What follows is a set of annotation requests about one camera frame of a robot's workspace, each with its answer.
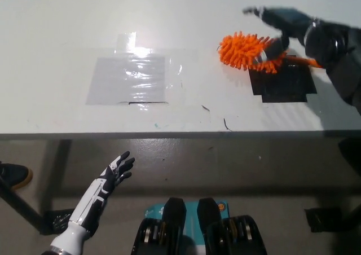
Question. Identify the black metal table leg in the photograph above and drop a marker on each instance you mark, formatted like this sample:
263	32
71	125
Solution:
19	204

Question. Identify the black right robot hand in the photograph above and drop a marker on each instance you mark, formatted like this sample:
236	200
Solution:
290	21

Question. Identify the black shoe tan sole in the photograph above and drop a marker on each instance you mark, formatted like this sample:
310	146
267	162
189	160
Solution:
14	174

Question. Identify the orange microfiber telescopic duster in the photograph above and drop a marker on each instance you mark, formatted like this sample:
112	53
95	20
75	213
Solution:
239	52

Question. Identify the black teal robot body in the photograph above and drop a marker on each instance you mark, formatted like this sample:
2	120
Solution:
175	215

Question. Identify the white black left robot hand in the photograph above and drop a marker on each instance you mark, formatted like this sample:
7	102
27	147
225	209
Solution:
97	194

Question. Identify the taped clear plastic sheet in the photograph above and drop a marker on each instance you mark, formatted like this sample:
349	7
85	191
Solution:
110	83

